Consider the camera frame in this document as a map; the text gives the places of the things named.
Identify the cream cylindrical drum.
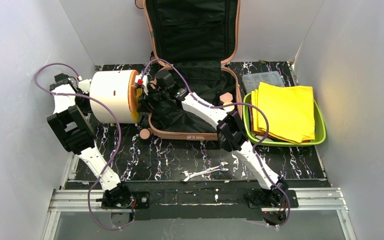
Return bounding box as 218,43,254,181
89,69,142,124

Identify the pink hard-shell suitcase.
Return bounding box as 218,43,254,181
142,0,242,141

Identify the white printed garment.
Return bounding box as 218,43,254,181
254,134,274,142

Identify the yellow snack packet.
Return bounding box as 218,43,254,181
251,82,316,144

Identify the green plastic tray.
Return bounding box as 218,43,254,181
242,90,327,147

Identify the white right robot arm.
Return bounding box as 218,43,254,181
136,71,288,193

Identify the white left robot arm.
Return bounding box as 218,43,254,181
46,73,121,191

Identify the silver open-end wrench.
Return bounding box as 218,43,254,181
180,161,229,182

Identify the black spring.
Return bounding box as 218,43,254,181
138,155,152,169

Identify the round copper compact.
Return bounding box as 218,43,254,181
222,101,235,112

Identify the clear plastic screw box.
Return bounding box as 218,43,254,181
242,71,285,94

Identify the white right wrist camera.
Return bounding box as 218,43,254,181
134,74,149,95

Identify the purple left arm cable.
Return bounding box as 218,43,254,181
33,62,124,231

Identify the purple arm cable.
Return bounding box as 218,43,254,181
141,58,292,229
33,62,124,231

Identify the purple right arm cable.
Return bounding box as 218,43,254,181
141,58,292,229

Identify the aluminium frame rail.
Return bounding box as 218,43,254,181
42,155,132,240

